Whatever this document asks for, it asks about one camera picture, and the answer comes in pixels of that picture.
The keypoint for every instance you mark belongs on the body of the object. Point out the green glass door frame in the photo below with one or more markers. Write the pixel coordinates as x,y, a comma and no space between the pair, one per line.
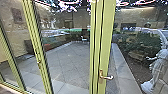
103,40

